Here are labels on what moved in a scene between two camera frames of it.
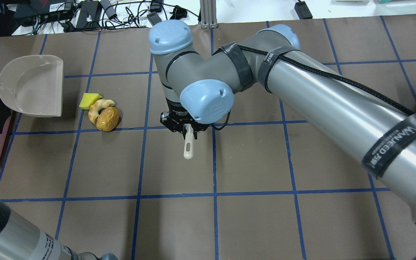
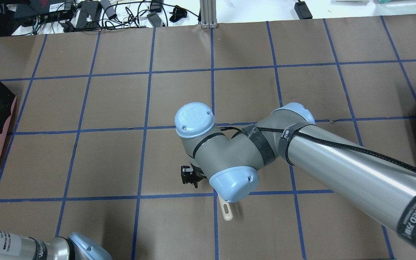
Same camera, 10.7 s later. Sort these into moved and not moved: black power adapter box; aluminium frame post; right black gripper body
Moved: right black gripper body
Not moved: black power adapter box; aluminium frame post
